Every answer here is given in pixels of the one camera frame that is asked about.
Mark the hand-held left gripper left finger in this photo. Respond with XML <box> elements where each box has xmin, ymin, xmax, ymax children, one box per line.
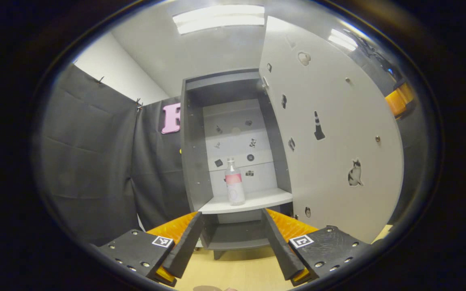
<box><xmin>97</xmin><ymin>210</ymin><xmax>204</xmax><ymax>287</ymax></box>

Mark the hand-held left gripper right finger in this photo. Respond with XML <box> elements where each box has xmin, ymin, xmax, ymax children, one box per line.
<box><xmin>262</xmin><ymin>208</ymin><xmax>373</xmax><ymax>287</ymax></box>

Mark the clear bottle with pink label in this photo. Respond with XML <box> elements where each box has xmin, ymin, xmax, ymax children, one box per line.
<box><xmin>225</xmin><ymin>157</ymin><xmax>246</xmax><ymax>206</ymax></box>

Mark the grey cabinet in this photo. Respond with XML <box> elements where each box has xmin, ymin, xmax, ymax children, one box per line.
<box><xmin>180</xmin><ymin>68</ymin><xmax>294</xmax><ymax>260</ymax></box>

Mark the grey cabinet door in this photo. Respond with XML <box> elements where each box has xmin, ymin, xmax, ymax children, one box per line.
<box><xmin>258</xmin><ymin>15</ymin><xmax>404</xmax><ymax>244</ymax></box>

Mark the white cabinet shelf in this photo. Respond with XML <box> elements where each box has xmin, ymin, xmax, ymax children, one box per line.
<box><xmin>198</xmin><ymin>188</ymin><xmax>293</xmax><ymax>215</ymax></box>

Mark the small ceiling light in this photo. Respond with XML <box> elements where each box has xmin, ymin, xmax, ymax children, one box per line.
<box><xmin>328</xmin><ymin>28</ymin><xmax>358</xmax><ymax>51</ymax></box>

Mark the black backdrop cloth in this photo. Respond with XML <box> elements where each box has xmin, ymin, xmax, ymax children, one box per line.
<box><xmin>35</xmin><ymin>64</ymin><xmax>426</xmax><ymax>246</ymax></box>

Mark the large ceiling light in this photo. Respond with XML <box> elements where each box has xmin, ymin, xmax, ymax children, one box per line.
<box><xmin>172</xmin><ymin>5</ymin><xmax>266</xmax><ymax>35</ymax></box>

